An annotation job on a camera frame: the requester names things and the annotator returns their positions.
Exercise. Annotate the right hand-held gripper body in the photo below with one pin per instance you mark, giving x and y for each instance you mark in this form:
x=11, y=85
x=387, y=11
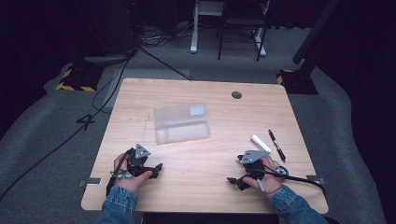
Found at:
x=253, y=161

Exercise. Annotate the white eraser stick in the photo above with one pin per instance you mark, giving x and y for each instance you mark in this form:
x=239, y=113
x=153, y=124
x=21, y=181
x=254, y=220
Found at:
x=261, y=143

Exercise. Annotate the black slanted stand pole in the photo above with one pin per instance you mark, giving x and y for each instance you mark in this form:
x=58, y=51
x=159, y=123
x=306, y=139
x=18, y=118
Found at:
x=314, y=32

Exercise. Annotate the black stand base striped edge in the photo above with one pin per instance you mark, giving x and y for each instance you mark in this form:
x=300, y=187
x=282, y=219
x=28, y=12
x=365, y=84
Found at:
x=295, y=81
x=79, y=79

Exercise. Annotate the white desk leg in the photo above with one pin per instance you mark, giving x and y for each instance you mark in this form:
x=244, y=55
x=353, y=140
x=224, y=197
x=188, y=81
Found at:
x=194, y=28
x=261, y=42

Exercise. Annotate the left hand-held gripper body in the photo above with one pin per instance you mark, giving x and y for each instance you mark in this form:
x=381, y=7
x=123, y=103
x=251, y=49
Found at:
x=137, y=160

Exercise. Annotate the black metal chair frame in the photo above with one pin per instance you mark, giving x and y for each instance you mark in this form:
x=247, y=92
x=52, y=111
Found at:
x=241, y=28

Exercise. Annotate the grey tape strip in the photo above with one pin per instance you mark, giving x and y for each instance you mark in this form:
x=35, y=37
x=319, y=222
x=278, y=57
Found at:
x=316, y=179
x=90, y=181

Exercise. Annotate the person's left hand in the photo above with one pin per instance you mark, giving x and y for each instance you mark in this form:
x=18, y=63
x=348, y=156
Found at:
x=130, y=182

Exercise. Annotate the translucent plastic box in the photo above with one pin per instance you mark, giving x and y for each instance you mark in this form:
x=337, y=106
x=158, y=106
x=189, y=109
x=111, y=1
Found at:
x=181, y=123

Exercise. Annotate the black pen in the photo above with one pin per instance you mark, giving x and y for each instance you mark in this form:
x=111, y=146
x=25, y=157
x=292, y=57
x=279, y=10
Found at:
x=277, y=145

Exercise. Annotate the black tape floor mark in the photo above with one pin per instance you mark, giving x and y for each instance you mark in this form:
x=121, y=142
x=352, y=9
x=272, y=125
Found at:
x=85, y=120

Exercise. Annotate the grey table grommet hole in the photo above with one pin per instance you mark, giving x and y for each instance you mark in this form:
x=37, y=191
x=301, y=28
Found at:
x=236, y=95

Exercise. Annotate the person's right hand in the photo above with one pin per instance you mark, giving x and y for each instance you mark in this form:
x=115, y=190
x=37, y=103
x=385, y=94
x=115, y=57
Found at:
x=271, y=177

